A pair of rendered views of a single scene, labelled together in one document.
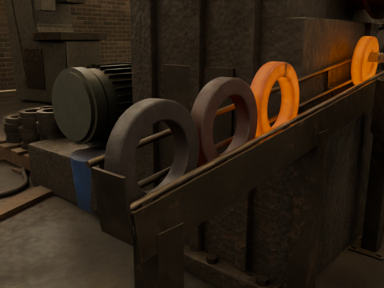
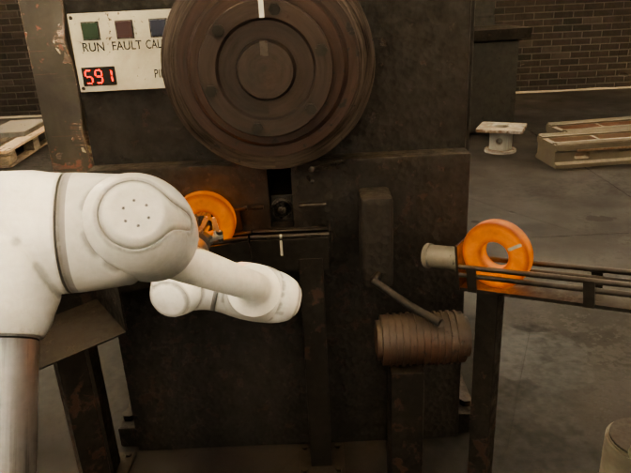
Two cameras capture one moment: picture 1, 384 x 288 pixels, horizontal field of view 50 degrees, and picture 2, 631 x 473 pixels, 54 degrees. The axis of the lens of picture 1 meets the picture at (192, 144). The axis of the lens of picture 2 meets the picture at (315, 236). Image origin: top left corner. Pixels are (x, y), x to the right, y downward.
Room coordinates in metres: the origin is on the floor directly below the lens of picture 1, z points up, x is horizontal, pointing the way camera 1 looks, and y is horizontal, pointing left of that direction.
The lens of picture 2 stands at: (0.57, -1.82, 1.27)
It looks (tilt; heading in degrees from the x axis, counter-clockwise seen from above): 22 degrees down; 50
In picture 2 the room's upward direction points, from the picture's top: 3 degrees counter-clockwise
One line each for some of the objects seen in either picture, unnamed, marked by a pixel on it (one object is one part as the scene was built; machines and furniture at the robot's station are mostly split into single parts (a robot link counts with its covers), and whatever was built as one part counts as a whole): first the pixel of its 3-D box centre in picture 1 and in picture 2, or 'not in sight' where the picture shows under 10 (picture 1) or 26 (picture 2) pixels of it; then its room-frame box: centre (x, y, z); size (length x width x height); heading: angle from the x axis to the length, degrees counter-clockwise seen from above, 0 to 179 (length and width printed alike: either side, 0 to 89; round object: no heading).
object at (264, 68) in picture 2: not in sight; (266, 69); (1.38, -0.73, 1.11); 0.28 x 0.06 x 0.28; 139
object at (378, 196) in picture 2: not in sight; (375, 236); (1.63, -0.80, 0.68); 0.11 x 0.08 x 0.24; 49
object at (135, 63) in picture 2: not in sight; (129, 51); (1.26, -0.36, 1.15); 0.26 x 0.02 x 0.18; 139
